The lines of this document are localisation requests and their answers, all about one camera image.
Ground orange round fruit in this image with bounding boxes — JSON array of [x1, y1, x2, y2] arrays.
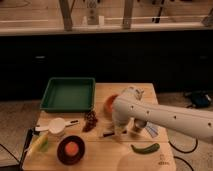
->
[[65, 142, 79, 156]]

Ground black box on floor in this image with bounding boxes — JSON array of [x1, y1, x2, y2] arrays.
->
[[184, 91, 212, 108]]

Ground metal cup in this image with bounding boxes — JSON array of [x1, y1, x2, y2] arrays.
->
[[132, 119, 147, 133]]

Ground dark plate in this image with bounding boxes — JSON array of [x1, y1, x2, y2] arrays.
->
[[57, 136, 85, 165]]

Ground yellow corn cob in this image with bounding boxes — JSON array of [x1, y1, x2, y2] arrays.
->
[[27, 134, 48, 157]]

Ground orange bowl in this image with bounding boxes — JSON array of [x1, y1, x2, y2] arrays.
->
[[104, 94, 117, 115]]

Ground white measuring cup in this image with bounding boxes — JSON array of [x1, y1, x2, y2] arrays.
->
[[35, 118, 79, 135]]

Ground bunch of dark grapes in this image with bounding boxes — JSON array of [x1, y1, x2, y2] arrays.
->
[[82, 111, 98, 132]]

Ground green plastic tray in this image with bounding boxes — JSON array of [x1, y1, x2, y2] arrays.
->
[[40, 77, 96, 113]]

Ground green chili pepper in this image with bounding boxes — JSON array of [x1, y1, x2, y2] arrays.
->
[[131, 143, 160, 154]]

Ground black cable on floor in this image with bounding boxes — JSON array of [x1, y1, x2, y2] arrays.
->
[[168, 139, 199, 171]]

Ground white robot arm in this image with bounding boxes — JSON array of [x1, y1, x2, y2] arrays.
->
[[112, 86, 213, 144]]

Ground blue striped cloth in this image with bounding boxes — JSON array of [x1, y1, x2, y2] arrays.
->
[[145, 122, 158, 138]]

